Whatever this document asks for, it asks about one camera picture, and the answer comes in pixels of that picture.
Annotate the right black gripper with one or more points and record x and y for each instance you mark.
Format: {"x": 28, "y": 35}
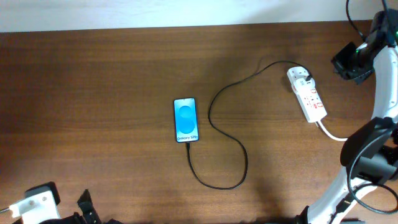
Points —
{"x": 337, "y": 63}

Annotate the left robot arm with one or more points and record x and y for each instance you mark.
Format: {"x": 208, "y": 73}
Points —
{"x": 75, "y": 218}

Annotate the white charger adapter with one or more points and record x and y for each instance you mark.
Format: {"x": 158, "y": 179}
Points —
{"x": 301, "y": 85}

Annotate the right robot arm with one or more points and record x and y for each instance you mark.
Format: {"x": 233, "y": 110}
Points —
{"x": 366, "y": 162}

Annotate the white power strip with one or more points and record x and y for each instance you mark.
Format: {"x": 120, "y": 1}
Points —
{"x": 309, "y": 101}

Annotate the blue Samsung smartphone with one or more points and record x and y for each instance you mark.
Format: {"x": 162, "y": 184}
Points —
{"x": 186, "y": 124}

